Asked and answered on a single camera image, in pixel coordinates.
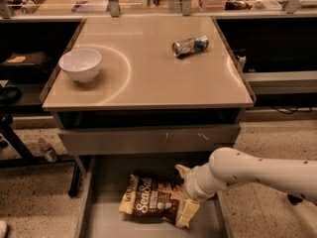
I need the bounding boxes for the brown sea salt chip bag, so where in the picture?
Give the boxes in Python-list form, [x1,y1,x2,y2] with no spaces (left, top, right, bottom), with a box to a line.
[119,175,189,224]

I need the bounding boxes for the open grey middle drawer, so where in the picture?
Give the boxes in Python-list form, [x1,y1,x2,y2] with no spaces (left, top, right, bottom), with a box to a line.
[74,154,234,238]

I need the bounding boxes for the white ceramic bowl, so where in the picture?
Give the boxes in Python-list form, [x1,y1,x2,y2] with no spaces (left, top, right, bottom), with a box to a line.
[58,49,102,82]

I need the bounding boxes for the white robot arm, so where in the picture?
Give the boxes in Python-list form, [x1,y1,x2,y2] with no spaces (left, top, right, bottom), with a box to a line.
[175,147,317,227]

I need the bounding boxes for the black bag on shelf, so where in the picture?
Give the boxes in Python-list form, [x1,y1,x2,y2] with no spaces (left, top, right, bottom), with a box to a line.
[0,52,52,69]

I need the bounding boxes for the black table leg frame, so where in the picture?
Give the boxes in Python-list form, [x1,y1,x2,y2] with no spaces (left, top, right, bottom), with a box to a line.
[0,115,81,197]

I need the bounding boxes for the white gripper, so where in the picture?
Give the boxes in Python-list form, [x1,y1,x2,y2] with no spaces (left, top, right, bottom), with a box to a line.
[175,164,216,228]

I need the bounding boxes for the black chair caster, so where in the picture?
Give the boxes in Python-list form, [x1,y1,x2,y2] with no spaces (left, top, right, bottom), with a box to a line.
[287,194,303,205]

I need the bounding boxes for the black headphones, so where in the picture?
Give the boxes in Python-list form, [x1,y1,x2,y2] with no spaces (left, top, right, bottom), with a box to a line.
[0,85,22,105]

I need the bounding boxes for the closed grey top drawer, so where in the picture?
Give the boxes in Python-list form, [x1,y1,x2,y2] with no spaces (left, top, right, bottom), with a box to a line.
[58,124,241,156]

